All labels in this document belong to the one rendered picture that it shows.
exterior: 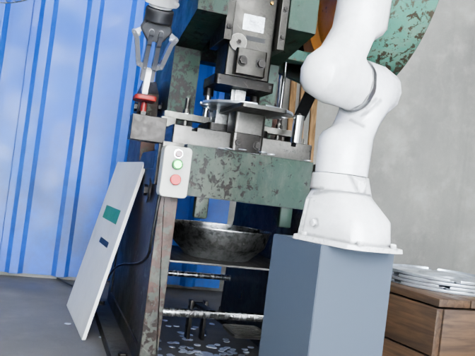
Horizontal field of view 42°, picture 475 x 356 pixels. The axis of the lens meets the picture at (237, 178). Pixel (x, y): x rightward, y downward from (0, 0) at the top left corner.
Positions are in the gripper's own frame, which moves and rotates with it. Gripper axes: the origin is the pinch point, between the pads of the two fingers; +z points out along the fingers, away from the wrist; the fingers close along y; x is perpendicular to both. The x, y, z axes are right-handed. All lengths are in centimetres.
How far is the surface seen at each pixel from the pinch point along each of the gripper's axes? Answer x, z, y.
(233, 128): 1.5, 10.4, 28.5
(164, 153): -18.7, 13.3, 5.3
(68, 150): 115, 72, -13
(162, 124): -7.2, 9.4, 5.6
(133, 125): -7.6, 10.7, -2.4
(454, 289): -60, 21, 72
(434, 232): 108, 90, 198
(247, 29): 23.1, -15.7, 31.5
